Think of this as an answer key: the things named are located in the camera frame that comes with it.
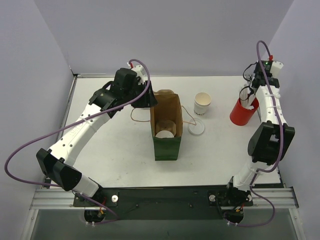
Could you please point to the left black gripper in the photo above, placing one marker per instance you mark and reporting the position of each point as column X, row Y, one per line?
column 146, row 97

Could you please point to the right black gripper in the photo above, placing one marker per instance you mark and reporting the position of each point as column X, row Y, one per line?
column 265, row 82

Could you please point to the green paper bag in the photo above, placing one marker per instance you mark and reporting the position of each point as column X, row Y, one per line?
column 166, row 146

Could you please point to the brown cardboard cup carrier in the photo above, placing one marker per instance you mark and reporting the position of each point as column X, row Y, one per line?
column 166, row 125

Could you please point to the white paper coffee cup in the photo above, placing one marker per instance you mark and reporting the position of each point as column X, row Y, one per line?
column 165, row 134

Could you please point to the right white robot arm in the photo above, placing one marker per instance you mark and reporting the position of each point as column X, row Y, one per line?
column 270, row 142

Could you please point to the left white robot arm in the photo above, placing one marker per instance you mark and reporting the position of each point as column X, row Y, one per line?
column 57, row 162

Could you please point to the red straw holder cup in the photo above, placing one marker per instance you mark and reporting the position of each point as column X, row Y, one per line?
column 239, row 115

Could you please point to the aluminium rail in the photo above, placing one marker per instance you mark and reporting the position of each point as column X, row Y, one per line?
column 58, row 199

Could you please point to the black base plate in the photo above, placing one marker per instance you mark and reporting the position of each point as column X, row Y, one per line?
column 199, row 202

